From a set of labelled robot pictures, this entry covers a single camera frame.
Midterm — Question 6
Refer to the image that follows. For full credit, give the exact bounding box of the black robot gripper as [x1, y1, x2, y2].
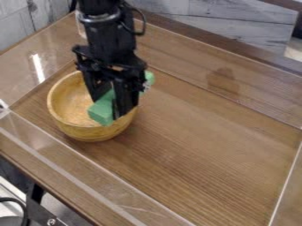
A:
[74, 11, 146, 119]

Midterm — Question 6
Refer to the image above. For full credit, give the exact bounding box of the green rectangular block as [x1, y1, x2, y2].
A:
[87, 71, 157, 126]

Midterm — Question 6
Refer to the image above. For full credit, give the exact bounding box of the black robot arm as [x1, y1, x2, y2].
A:
[73, 0, 148, 126]

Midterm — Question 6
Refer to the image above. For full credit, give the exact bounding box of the brown wooden bowl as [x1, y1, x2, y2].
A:
[46, 71, 138, 142]

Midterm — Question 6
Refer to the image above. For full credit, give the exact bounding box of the clear acrylic corner bracket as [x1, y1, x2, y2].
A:
[75, 10, 87, 39]

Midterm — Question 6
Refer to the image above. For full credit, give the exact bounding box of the clear acrylic tray wall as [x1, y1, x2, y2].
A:
[0, 100, 196, 226]

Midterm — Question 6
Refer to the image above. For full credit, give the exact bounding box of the black cable under table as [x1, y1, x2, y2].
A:
[0, 197, 31, 226]

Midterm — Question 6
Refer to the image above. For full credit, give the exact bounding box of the black table leg bracket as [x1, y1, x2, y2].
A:
[26, 184, 69, 226]

